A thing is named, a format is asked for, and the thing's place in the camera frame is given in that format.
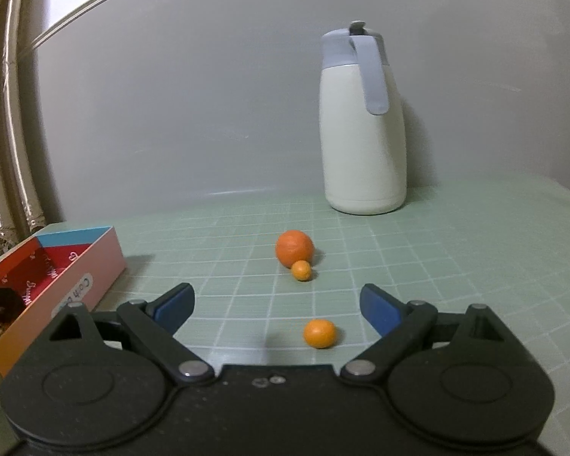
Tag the white jug with blue lid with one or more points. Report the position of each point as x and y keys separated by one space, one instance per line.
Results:
x=361 y=152

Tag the green grid cutting mat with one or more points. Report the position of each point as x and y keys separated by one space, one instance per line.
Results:
x=456 y=247

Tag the colourful red-lined cardboard box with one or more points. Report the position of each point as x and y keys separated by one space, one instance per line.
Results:
x=90 y=270

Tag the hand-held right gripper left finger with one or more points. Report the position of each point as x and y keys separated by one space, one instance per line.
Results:
x=173 y=306

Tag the beige satin curtain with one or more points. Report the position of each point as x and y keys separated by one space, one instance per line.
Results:
x=9 y=104

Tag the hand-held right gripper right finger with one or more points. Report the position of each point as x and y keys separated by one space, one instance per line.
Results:
x=380 y=308

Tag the large orange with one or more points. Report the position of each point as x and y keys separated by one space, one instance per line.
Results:
x=294 y=248

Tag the medium mandarin orange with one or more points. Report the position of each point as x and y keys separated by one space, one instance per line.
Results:
x=319 y=333

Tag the dark object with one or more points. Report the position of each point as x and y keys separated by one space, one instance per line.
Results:
x=0 y=301

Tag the small kumquat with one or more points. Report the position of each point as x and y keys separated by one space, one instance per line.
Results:
x=301 y=270

